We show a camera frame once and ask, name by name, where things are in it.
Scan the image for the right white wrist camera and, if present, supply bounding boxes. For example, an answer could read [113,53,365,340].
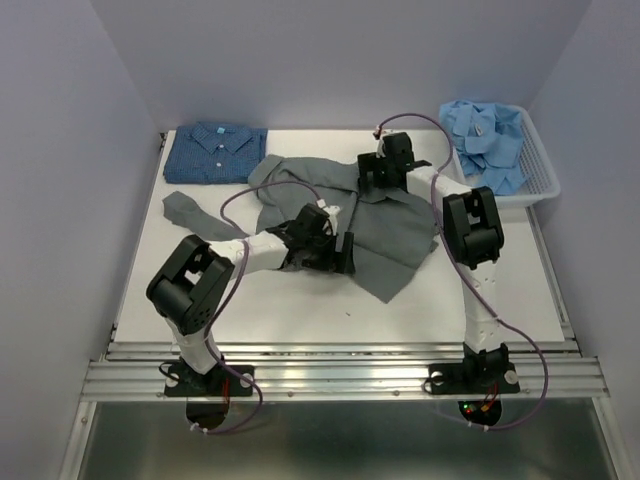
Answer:
[373,125,393,158]

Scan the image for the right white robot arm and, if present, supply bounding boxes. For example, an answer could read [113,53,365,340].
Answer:
[357,130,509,390]

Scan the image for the light blue shirt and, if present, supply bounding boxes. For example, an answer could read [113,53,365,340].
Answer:
[439,100,526,196]

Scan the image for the aluminium front rail frame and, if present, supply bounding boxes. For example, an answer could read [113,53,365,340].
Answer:
[57,279,626,480]

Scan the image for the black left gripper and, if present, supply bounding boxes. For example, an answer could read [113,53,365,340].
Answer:
[302,230,355,276]

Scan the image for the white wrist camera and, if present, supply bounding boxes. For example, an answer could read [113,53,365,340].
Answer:
[373,125,393,158]
[316,199,341,223]

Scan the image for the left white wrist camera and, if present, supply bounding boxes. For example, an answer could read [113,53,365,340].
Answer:
[316,199,341,223]

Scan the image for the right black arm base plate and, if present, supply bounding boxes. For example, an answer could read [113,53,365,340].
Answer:
[422,343,521,396]

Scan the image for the blue checked folded shirt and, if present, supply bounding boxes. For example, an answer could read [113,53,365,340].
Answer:
[163,122,268,185]

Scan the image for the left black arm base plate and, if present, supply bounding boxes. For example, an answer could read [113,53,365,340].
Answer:
[158,360,255,398]

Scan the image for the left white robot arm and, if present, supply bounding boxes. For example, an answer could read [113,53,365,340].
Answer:
[146,200,355,394]

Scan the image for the grey long sleeve shirt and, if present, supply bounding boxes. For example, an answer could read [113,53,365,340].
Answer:
[162,154,441,304]

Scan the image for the white plastic laundry basket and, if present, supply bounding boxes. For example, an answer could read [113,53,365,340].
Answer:
[457,105,561,210]

